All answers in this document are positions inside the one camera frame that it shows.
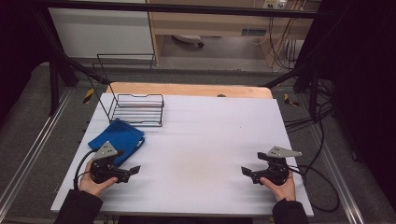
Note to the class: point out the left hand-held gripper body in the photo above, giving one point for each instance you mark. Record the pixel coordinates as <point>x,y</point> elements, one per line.
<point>102,169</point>

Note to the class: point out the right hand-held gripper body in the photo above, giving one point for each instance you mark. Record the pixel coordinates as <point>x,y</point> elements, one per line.
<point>275,169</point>

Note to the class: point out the person's left hand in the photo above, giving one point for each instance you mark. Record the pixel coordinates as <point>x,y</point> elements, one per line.
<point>93,185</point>

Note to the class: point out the person's right hand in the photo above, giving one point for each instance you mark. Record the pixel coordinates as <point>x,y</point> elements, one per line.
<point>281,189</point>

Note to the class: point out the blue folded cloth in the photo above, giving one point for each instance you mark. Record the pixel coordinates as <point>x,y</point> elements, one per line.
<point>123,138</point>

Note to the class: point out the yellow black striped tape piece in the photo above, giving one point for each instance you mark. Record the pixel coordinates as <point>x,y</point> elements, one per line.
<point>88,95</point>
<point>290,100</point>

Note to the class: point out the white cabinet panel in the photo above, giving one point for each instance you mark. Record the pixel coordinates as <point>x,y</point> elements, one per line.
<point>99,32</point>

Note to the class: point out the white chair base with caster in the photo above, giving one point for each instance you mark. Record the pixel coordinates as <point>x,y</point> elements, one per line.
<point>188,39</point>

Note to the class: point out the white power strip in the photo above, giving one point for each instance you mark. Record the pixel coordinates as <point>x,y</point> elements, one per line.
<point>274,3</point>

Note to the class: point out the aluminium rail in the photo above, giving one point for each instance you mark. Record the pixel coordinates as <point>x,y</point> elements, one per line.
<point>337,174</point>
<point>34,146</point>

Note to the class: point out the black metal frame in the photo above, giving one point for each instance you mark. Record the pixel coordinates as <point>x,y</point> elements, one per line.
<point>174,8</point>

